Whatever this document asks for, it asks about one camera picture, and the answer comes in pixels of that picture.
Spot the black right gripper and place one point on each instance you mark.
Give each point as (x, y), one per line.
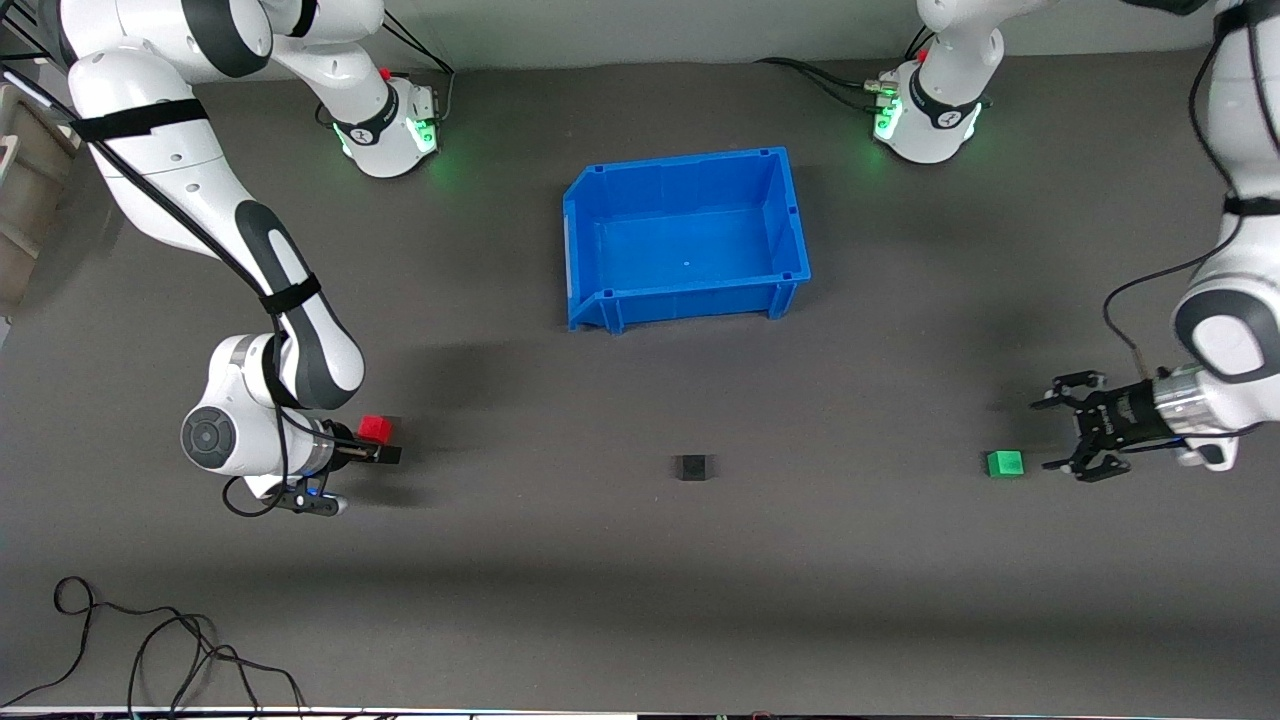
(345, 450)

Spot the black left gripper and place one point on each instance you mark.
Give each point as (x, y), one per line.
(1124, 417)

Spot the small red cube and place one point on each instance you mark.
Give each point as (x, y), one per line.
(376, 429)

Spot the small green cube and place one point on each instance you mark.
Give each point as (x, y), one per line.
(1005, 463)

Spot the small black cube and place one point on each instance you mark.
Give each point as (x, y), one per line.
(690, 467)

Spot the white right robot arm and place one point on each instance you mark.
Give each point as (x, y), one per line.
(170, 160)

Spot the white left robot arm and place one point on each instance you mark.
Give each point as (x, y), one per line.
(1245, 260)

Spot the dark grey table mat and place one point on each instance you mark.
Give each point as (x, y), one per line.
(640, 600)

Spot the blue plastic storage bin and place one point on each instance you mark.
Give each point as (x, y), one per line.
(690, 240)

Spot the beige plastic crate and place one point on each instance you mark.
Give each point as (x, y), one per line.
(30, 200)

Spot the aluminium frame rail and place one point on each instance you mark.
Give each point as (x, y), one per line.
(25, 40)

